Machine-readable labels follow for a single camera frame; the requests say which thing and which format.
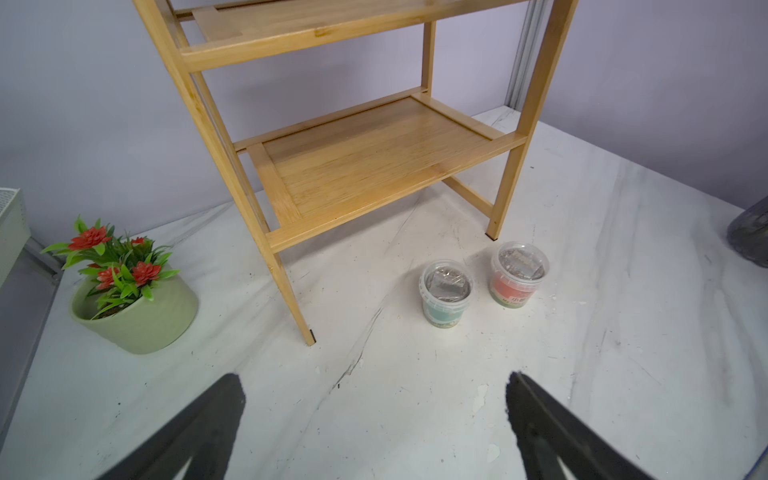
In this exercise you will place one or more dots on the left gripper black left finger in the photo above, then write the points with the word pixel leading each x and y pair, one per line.
pixel 196 444

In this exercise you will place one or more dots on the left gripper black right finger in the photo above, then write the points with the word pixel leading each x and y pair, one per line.
pixel 553 442

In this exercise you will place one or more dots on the small clear seed cup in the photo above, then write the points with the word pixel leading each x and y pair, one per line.
pixel 446 288
pixel 518 269

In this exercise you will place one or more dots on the bamboo three-tier shelf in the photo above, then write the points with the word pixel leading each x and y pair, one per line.
pixel 297 182

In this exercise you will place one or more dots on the green pot with red flowers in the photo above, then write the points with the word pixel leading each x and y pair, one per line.
pixel 130 295

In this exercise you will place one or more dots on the white mesh wall basket rack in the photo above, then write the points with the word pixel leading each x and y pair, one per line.
pixel 14 229

